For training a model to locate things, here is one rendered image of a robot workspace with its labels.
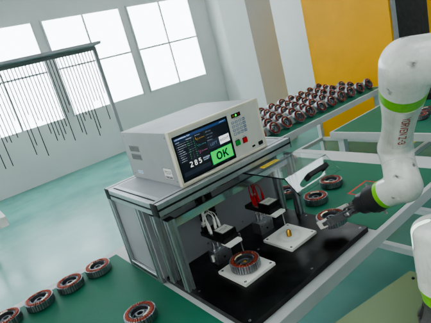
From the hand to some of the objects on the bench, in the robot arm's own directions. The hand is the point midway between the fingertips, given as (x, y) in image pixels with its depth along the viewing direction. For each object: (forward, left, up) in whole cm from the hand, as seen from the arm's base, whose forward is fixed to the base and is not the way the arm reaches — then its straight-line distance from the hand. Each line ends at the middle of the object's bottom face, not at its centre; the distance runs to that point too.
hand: (331, 217), depth 148 cm
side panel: (+46, +61, -10) cm, 77 cm away
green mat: (+42, -37, -4) cm, 56 cm away
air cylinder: (+27, +14, -6) cm, 30 cm away
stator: (+9, +36, -7) cm, 38 cm away
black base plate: (+12, +24, -10) cm, 29 cm away
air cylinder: (+24, +38, -8) cm, 45 cm away
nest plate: (+9, +36, -8) cm, 38 cm away
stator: (+19, +75, -12) cm, 78 cm away
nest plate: (+12, +12, -7) cm, 18 cm away
